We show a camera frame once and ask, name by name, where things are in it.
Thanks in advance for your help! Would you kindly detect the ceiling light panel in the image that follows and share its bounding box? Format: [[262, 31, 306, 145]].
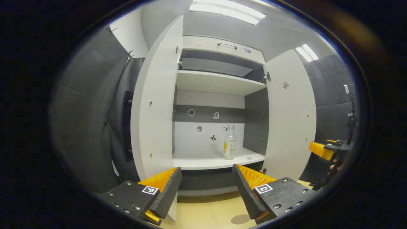
[[189, 0, 267, 25], [295, 44, 319, 62]]

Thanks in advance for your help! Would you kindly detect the white cabinet door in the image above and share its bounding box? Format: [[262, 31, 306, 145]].
[[130, 15, 184, 223], [262, 49, 317, 182]]

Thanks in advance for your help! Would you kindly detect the black door handle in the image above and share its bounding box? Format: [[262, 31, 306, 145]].
[[122, 90, 135, 163]]

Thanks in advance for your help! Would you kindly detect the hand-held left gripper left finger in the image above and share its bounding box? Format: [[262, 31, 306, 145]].
[[99, 167, 183, 226]]

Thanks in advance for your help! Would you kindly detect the clear glass bottle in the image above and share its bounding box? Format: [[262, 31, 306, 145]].
[[223, 125, 237, 159]]

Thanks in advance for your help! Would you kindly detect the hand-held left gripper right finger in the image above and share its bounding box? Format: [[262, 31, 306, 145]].
[[232, 164, 314, 225]]

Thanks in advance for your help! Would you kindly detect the brown round coaster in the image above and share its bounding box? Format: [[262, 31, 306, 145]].
[[231, 214, 251, 225]]

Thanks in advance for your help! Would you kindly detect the black backdrop cloth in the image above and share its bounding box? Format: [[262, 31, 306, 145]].
[[49, 25, 358, 194]]

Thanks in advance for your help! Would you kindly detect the black tripod stand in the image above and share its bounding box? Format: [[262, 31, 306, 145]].
[[343, 84, 358, 145]]

